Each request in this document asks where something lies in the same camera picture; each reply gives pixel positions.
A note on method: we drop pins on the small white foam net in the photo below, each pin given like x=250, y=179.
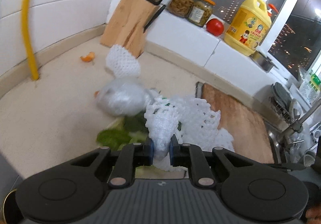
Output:
x=123, y=62

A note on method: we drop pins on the large white foam net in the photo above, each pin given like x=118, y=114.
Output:
x=198, y=123

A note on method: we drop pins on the steel faucet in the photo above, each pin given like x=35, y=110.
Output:
x=298, y=123

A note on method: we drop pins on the dark green leaf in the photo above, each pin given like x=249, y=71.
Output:
x=112, y=136

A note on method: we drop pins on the yellow detergent bottle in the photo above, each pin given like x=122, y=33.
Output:
x=247, y=28

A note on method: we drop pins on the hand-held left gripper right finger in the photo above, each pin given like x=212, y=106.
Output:
x=172, y=152

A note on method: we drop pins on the clear plastic bag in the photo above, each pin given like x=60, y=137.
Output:
x=120, y=98

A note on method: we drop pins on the green white bag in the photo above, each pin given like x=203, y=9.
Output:
x=311, y=86

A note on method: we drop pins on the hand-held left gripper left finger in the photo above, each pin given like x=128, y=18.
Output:
x=150, y=152

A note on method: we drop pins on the red tomato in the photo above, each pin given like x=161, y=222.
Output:
x=215, y=27

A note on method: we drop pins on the yellow pipe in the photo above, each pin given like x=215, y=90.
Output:
x=28, y=25

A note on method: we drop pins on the steel cup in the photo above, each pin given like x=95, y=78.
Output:
x=264, y=62

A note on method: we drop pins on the steel sink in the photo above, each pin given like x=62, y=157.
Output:
x=296, y=148

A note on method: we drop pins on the glass jar brown pickles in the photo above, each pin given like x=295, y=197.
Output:
x=181, y=3

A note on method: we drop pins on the orange pump bottle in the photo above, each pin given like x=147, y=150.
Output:
x=272, y=10

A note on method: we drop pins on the glass jar green pickles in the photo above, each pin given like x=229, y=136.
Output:
x=200, y=11

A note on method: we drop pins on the wooden knife block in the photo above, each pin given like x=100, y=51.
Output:
x=125, y=23

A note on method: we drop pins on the orange peel piece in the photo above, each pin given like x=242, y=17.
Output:
x=88, y=57
x=96, y=94

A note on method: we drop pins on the wooden cutting board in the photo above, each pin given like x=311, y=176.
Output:
x=240, y=126

